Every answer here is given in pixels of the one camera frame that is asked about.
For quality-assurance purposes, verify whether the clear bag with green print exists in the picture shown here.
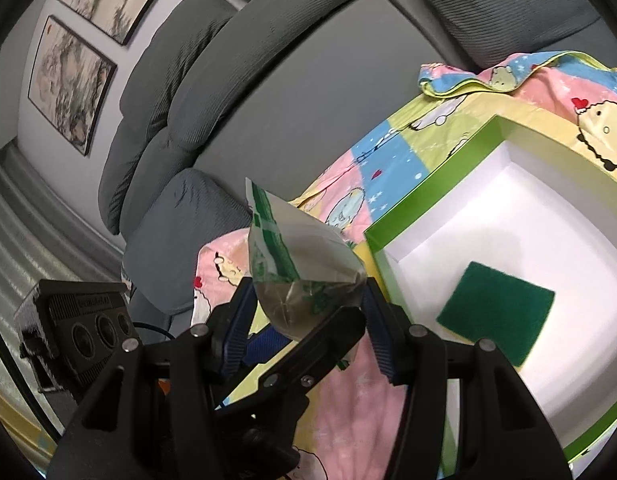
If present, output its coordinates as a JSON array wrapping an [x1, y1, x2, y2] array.
[[246, 179, 367, 341]]

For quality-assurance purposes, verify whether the green scouring pad sponge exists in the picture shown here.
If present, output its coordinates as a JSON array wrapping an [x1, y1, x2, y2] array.
[[436, 261, 555, 367]]

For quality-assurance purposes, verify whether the green box with white interior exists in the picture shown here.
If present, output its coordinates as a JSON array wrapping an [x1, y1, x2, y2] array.
[[366, 117, 617, 478]]

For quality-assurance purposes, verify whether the lower framed ink painting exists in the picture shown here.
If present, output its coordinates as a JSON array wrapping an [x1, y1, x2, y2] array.
[[26, 15, 116, 156]]

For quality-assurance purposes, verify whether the grey sofa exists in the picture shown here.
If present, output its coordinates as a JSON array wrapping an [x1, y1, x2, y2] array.
[[98, 0, 617, 324]]

